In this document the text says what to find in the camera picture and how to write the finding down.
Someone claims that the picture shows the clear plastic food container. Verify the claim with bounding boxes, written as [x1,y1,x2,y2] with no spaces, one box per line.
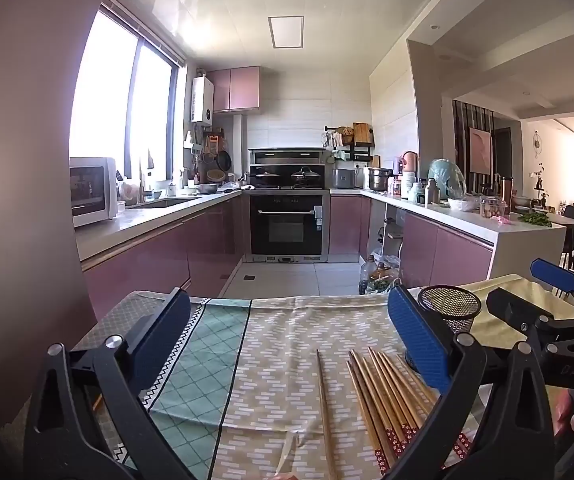
[481,195,508,220]

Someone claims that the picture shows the black mesh utensil holder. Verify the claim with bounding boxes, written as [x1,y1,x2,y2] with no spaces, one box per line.
[417,285,484,338]

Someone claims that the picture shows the white wall water heater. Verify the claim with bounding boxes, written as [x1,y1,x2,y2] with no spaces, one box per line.
[190,76,215,126]

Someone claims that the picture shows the wooden chopstick with floral end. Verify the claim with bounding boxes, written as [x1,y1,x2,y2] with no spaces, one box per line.
[316,349,338,480]

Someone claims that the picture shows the pink base cabinet run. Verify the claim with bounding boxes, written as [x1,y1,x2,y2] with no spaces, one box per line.
[329,194,495,291]
[81,195,246,307]

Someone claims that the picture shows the ceiling light panel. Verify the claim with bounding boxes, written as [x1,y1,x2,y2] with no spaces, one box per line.
[268,16,304,50]

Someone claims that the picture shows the pink wall cabinet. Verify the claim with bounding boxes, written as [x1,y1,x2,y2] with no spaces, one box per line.
[207,66,261,113]

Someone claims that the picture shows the plastic oil bottle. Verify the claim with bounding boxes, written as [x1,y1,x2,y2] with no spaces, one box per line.
[358,255,382,295]

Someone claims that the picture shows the steel kitchen sink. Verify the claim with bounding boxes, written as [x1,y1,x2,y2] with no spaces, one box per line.
[129,197,202,210]

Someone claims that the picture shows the dark slatted room divider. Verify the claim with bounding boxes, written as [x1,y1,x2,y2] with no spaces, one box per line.
[452,100,495,196]

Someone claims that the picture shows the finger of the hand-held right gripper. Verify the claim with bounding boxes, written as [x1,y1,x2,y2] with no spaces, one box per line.
[530,258,574,306]
[485,287,574,393]

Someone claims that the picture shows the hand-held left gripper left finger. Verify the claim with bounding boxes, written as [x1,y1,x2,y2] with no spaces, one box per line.
[23,287,194,480]

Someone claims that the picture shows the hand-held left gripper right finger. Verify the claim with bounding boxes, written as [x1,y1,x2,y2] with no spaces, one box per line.
[386,285,558,480]

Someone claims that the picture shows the black wall rack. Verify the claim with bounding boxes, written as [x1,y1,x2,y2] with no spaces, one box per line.
[324,122,375,163]

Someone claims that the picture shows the yellow cloth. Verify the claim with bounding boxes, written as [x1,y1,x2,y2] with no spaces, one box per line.
[419,274,572,441]

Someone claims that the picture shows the kitchen window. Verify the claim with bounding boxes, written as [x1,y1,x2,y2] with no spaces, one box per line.
[69,5,188,176]

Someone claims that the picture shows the black range hood panel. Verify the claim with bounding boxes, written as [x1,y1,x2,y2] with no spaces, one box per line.
[248,147,328,166]

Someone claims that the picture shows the white microwave oven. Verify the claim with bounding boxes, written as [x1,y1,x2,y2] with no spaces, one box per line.
[69,156,118,228]

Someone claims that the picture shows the bunch of wooden chopsticks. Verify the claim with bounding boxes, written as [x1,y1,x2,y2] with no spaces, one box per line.
[345,346,472,477]

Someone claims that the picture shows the bag of green vegetables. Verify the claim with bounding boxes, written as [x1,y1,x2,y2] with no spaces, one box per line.
[367,260,402,296]

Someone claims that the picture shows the steel stockpot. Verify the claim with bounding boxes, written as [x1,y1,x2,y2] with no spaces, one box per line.
[368,167,392,192]

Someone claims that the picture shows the beige and teal patterned tablecloth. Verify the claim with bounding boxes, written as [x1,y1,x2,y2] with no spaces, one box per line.
[69,287,472,480]

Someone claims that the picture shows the framed wall picture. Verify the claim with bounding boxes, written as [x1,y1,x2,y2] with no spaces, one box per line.
[468,127,492,175]

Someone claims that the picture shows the black built-in oven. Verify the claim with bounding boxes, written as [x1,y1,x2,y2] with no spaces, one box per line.
[248,191,331,264]

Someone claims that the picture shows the black pot with glass lid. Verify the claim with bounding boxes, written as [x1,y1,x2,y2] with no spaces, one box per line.
[291,166,324,188]

